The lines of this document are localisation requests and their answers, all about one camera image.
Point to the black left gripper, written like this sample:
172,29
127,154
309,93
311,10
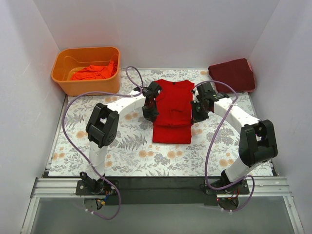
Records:
149,113

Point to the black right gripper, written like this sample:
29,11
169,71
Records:
198,114

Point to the red t shirt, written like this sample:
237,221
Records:
173,124

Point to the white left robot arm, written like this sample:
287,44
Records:
103,123

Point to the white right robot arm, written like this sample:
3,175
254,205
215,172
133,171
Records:
257,141

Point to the folded dark maroon t shirt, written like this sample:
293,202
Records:
235,73

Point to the floral patterned table mat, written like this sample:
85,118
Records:
133,153

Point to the folded pink t shirt underneath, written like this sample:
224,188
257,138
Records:
250,67

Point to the orange t shirt in basin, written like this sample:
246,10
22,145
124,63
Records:
94,72

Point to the orange plastic basin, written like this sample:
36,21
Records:
73,60

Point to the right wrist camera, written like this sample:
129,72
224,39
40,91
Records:
204,90

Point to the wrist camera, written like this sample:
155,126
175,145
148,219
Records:
152,91
204,90

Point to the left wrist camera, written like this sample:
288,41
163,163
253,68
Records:
152,91

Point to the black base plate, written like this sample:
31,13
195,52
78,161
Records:
136,190

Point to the aluminium frame rail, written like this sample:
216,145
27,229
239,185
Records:
56,209

